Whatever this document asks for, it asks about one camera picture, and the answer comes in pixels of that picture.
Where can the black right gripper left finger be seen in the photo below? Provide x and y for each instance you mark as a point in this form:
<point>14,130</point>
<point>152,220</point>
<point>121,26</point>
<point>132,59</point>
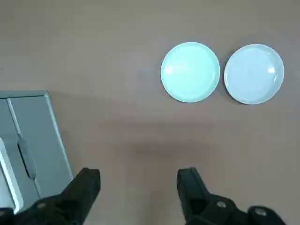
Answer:
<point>77,192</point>

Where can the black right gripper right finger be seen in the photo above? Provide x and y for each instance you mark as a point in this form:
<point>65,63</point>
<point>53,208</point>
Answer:
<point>194,187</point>

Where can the mint green plate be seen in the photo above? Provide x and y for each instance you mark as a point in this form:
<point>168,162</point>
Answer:
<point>189,72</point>

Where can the light gray plate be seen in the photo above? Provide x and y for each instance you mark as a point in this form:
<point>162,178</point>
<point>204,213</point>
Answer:
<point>253,75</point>

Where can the gray drawer with notch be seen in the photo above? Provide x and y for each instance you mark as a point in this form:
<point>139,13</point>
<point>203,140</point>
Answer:
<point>42,131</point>

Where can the gray metal cabinet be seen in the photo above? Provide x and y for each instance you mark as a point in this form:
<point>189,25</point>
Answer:
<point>50,112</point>

